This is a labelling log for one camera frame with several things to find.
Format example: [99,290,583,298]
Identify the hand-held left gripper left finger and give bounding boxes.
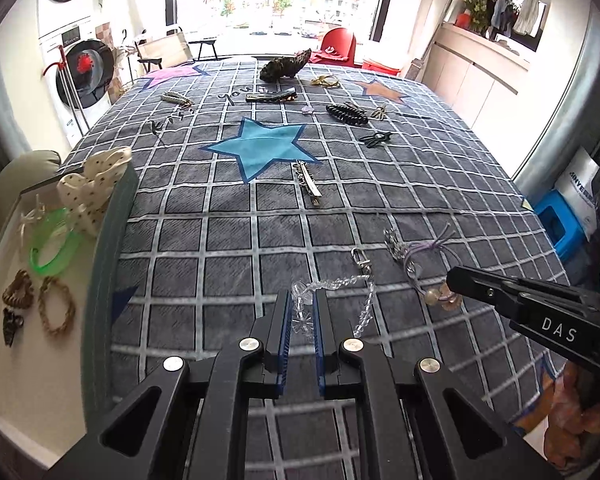
[45,289,292,480]

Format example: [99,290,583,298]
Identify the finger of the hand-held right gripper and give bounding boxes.
[445,266,527,322]

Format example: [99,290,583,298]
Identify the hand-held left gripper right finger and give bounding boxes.
[312,291,563,480]

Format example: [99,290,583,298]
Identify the clear crystal bead chain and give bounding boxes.
[290,246,377,340]

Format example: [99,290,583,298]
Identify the purple beaded hair tie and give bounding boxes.
[382,225,463,308]

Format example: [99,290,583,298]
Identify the brown braided hair tie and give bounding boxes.
[36,276,77,337]

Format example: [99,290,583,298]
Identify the white shallow cardboard box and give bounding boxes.
[0,149,140,466]

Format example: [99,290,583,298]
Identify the polka dot cream scrunchie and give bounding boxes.
[56,146,133,236]

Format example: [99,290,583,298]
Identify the green translucent bangle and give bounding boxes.
[29,207,83,277]

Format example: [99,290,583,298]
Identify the dark small claw clip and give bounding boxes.
[1,307,26,347]

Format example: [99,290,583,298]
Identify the brown spiral hair tie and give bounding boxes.
[1,270,35,308]

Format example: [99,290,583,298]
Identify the person's right hand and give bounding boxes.
[544,360,600,480]

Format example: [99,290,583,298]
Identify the blue plastic stool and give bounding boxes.
[532,187,593,263]

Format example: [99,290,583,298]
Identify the white bag blue print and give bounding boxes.
[555,147,600,241]

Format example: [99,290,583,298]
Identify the silver metal hair clip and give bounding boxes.
[292,159,326,208]

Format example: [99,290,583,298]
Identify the beige low cabinet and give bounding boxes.
[420,22,531,136]

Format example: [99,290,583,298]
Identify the red bucket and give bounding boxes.
[361,57,401,77]

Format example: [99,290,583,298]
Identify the black long barrette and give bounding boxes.
[245,87,298,104]

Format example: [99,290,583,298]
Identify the red vase with flowers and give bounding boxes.
[452,0,488,36]

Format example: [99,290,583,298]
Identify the hanging clothes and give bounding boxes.
[485,0,548,51]

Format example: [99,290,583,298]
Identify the large dark fabric bow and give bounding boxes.
[259,48,312,82]

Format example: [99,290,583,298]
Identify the red cloth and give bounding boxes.
[312,45,346,63]

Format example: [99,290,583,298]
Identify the red plastic chair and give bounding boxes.
[317,27,357,68]

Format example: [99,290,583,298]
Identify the beige leather sofa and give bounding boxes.
[0,150,63,241]

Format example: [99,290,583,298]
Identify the beige folding chair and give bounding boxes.
[135,25,221,73]

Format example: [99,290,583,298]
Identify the large window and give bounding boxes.
[172,0,391,58]

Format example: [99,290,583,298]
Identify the white washing machine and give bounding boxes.
[40,25,118,133]

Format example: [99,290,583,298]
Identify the red hooked pole stand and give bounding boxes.
[41,45,88,133]

